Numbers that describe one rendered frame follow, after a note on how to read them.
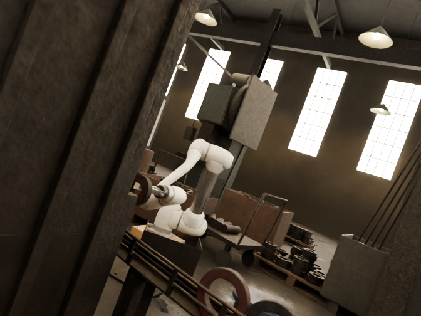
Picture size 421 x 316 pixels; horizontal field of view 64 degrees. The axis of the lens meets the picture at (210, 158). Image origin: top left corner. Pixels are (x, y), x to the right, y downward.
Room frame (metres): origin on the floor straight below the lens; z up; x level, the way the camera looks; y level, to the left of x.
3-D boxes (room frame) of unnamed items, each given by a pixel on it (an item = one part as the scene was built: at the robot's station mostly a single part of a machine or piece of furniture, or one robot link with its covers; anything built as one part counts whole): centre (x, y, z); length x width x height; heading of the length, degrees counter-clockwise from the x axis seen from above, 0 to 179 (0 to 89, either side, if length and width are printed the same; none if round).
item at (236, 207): (5.62, -1.04, 0.38); 1.03 x 0.83 x 0.75; 63
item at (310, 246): (7.48, -2.21, 0.22); 1.20 x 0.81 x 0.44; 60
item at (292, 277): (4.36, -1.64, 0.22); 1.20 x 0.81 x 0.44; 55
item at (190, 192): (4.46, 0.26, 0.33); 0.93 x 0.73 x 0.66; 67
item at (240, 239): (4.24, -0.42, 0.48); 1.18 x 0.65 x 0.96; 50
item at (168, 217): (2.66, 0.15, 0.58); 0.18 x 0.16 x 0.22; 90
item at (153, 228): (2.67, 0.18, 0.44); 0.22 x 0.18 x 0.06; 76
